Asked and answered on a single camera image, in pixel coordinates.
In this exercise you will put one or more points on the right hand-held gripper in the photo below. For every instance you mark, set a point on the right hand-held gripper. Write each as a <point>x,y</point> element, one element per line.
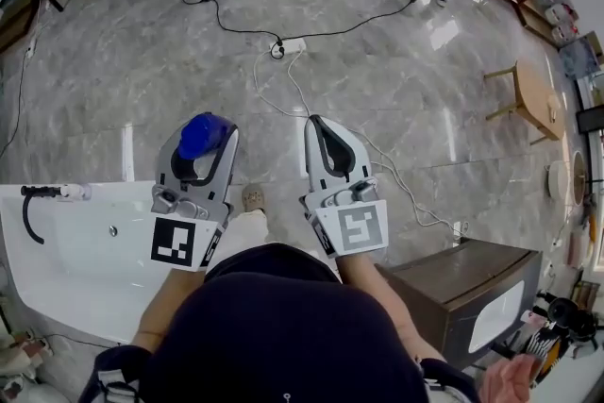
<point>361,229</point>

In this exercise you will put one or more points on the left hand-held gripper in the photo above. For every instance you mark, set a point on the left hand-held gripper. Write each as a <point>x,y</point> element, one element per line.
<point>172,240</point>

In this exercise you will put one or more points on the blue round object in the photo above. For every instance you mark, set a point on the blue round object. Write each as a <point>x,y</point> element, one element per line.
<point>205,134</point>

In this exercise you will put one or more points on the white bathtub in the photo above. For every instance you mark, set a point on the white bathtub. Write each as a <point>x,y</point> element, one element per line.
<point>71,259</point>

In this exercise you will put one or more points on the person's right forearm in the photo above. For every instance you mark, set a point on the person's right forearm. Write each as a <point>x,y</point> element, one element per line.
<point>377,292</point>

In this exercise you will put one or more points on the person's left forearm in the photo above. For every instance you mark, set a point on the person's left forearm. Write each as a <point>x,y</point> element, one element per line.
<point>165,307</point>

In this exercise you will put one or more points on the black curved bathtub faucet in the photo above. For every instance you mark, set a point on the black curved bathtub faucet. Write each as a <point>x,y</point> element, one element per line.
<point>42,191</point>

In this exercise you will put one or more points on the person's beige clog shoe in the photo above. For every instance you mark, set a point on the person's beige clog shoe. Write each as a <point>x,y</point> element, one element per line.
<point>253,198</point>

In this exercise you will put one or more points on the person's light trousers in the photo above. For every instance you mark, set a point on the person's light trousers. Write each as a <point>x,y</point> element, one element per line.
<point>240,236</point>

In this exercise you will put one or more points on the small white bottle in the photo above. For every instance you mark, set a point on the small white bottle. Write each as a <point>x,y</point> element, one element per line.
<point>75,192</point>

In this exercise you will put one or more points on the dark wooden sink cabinet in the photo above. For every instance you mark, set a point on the dark wooden sink cabinet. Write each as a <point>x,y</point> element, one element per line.
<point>448,269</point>

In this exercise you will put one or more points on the person's dark shirt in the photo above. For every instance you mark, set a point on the person's dark shirt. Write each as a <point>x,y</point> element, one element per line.
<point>283,330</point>

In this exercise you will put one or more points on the oval wooden coffee table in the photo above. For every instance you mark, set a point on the oval wooden coffee table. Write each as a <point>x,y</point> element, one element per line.
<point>538,99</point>

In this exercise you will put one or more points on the white sink basin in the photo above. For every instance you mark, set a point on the white sink basin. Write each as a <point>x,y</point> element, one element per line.
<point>495,316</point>

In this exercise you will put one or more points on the round white basin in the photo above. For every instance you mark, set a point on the round white basin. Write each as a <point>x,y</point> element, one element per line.
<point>559,179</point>

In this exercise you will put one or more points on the pile of black gear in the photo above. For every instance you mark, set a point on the pile of black gear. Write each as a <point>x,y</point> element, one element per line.
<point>564,311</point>

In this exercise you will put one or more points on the pink cloth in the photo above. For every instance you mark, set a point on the pink cloth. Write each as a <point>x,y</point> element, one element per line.
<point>509,380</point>

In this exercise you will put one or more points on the clear plastic box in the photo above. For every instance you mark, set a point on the clear plastic box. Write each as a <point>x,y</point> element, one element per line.
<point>582,54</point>

